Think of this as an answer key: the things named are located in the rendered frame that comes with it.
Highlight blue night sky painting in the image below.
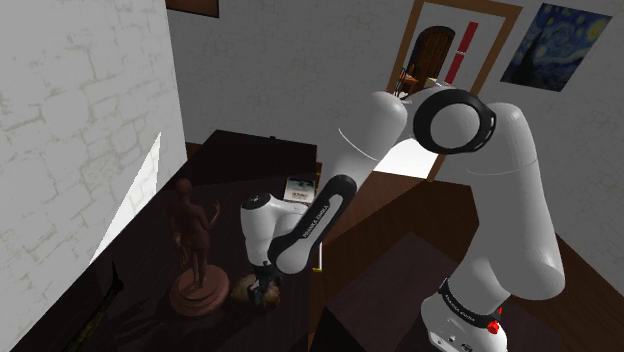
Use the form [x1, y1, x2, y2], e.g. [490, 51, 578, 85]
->
[499, 2, 613, 93]

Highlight brown human figure statue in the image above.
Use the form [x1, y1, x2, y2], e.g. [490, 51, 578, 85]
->
[167, 177, 231, 319]

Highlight dark robot stand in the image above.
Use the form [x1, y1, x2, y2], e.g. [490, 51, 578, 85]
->
[309, 230, 563, 352]

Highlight dark pointed plant-like object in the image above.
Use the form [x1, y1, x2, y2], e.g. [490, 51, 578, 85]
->
[62, 262, 126, 352]

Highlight dark wooden table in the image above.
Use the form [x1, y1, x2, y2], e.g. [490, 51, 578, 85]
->
[9, 141, 326, 352]

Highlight brown framed doorway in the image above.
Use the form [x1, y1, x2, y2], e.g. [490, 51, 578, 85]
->
[384, 0, 524, 183]

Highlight white box with picture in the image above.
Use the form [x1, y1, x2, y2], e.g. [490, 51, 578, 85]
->
[283, 175, 319, 204]

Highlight dark wooden chest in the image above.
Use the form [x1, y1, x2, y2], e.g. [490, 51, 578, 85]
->
[188, 128, 319, 187]

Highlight dark brown wall picture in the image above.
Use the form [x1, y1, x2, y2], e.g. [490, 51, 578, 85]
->
[164, 0, 221, 20]

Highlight tan round lumpy object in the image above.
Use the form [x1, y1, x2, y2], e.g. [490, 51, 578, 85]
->
[229, 273, 283, 309]

